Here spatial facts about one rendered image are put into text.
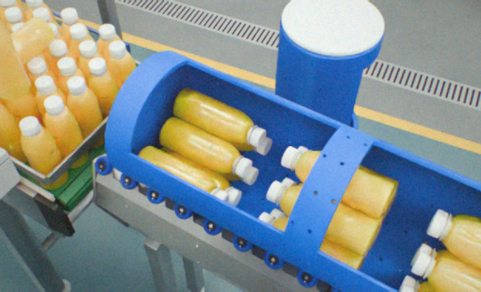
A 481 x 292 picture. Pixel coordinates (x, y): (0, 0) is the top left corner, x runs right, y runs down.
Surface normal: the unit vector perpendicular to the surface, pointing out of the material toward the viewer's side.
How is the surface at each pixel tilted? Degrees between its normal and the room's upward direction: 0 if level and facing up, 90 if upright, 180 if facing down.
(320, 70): 90
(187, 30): 0
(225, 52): 0
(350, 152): 5
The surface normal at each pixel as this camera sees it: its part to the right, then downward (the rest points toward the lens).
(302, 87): -0.55, 0.65
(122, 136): -0.44, 0.24
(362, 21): 0.00, -0.62
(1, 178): 0.86, 0.41
